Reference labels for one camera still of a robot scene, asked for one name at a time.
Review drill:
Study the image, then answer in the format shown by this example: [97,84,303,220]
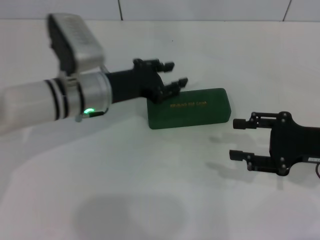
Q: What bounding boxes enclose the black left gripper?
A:
[104,58,189,105]

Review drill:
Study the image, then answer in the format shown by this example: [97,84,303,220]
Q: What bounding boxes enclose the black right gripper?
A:
[229,111,320,178]

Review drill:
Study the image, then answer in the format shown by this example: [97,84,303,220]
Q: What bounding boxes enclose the green glasses case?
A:
[145,87,233,130]

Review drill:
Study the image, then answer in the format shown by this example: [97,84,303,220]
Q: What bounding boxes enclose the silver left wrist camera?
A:
[46,13,106,75]

